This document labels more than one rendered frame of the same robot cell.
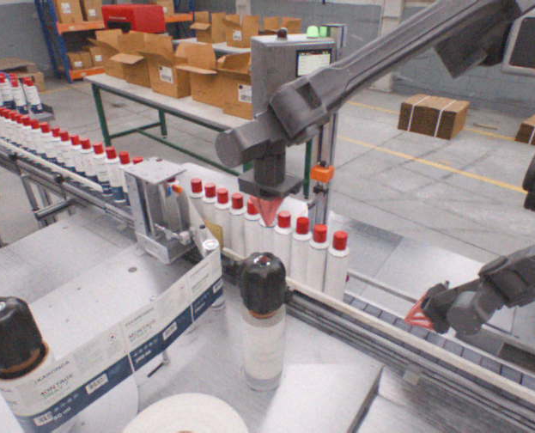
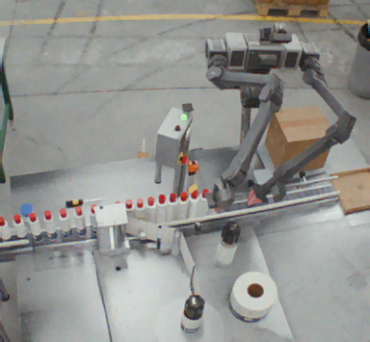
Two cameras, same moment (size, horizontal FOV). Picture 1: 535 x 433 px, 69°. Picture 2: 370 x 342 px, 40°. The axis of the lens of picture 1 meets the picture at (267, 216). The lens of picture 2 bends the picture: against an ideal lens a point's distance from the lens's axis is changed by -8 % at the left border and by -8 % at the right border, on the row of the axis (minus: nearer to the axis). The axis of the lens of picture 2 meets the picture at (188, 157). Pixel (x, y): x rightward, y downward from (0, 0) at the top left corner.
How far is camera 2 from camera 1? 1.97 m
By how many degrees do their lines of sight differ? 45
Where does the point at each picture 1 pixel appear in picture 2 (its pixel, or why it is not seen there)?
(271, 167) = not seen: hidden behind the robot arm
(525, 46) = (234, 60)
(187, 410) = (242, 281)
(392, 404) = (260, 235)
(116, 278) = (119, 277)
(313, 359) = not seen: hidden behind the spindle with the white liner
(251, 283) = (235, 236)
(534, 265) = (292, 170)
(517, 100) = not seen: outside the picture
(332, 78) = (246, 162)
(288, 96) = (237, 176)
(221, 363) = (208, 270)
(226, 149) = (224, 203)
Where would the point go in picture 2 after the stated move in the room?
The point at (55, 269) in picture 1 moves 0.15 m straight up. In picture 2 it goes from (71, 300) to (67, 285)
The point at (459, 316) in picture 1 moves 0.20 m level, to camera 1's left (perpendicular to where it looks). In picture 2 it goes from (277, 197) to (254, 223)
